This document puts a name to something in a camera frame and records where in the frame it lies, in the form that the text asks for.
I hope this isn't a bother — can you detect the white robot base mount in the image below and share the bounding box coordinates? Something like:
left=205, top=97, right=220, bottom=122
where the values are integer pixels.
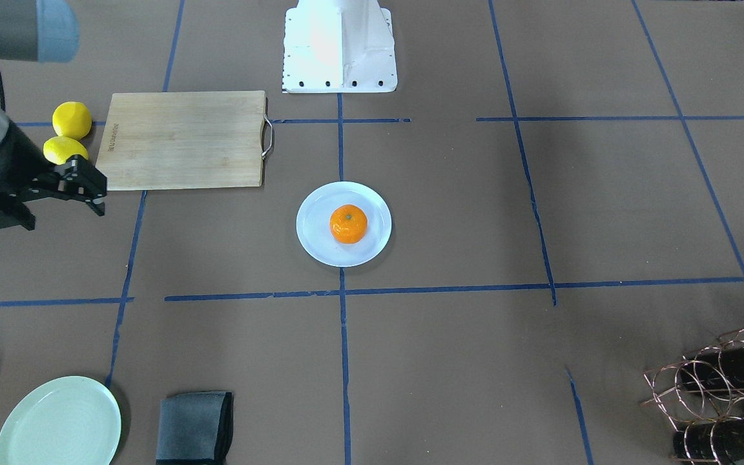
left=282, top=1, right=398, bottom=94

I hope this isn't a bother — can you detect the grey folded cloth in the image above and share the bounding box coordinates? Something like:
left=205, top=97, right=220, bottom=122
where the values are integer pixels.
left=154, top=391, right=235, bottom=464

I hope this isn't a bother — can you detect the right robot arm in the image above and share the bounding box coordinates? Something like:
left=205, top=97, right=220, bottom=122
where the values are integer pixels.
left=0, top=1, right=107, bottom=231

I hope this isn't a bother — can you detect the copper wire bottle rack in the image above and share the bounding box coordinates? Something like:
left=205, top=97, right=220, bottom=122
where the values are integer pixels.
left=643, top=327, right=744, bottom=446

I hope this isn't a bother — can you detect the bamboo cutting board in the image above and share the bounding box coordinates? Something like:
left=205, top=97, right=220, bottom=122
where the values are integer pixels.
left=96, top=90, right=274, bottom=192

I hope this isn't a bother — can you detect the orange mandarin fruit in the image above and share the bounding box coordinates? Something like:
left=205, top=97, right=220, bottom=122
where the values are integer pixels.
left=329, top=204, right=368, bottom=244

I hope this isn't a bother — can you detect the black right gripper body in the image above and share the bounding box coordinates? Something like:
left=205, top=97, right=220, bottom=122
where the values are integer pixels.
left=0, top=123, right=107, bottom=231

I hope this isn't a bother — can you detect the light green plate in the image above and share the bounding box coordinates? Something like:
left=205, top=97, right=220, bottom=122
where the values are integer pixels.
left=0, top=376, right=122, bottom=464

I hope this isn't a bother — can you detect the lower yellow lemon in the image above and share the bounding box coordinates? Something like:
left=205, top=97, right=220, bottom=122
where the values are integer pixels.
left=43, top=136, right=90, bottom=165

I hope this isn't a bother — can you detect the yellow lemon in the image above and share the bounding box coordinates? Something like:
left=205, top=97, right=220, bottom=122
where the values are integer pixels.
left=51, top=102, right=94, bottom=140
left=43, top=136, right=90, bottom=165

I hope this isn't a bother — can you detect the light blue plate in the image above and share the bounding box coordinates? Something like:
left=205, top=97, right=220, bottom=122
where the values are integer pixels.
left=297, top=181, right=393, bottom=267

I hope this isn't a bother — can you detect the upper yellow lemon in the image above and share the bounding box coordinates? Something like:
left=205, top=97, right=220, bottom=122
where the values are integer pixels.
left=51, top=102, right=94, bottom=140

